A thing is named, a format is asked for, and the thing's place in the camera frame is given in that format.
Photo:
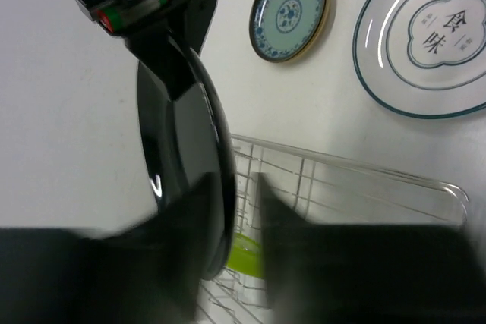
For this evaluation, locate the teal plate blue floral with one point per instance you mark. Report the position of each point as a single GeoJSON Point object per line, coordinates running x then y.
{"type": "Point", "coordinates": [280, 30]}

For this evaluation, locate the white plate teal rim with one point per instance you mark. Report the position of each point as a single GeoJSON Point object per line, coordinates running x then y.
{"type": "Point", "coordinates": [422, 58]}

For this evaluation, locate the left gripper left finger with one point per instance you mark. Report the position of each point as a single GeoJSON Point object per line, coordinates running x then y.
{"type": "Point", "coordinates": [149, 274]}

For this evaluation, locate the black plate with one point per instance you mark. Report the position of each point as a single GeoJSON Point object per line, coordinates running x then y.
{"type": "Point", "coordinates": [184, 139]}

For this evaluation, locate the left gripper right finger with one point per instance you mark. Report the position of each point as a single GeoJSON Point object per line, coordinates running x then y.
{"type": "Point", "coordinates": [344, 273]}

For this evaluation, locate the lime green plate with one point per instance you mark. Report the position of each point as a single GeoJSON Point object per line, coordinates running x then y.
{"type": "Point", "coordinates": [245, 256]}

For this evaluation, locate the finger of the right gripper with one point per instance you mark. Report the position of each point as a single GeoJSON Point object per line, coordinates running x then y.
{"type": "Point", "coordinates": [166, 45]}

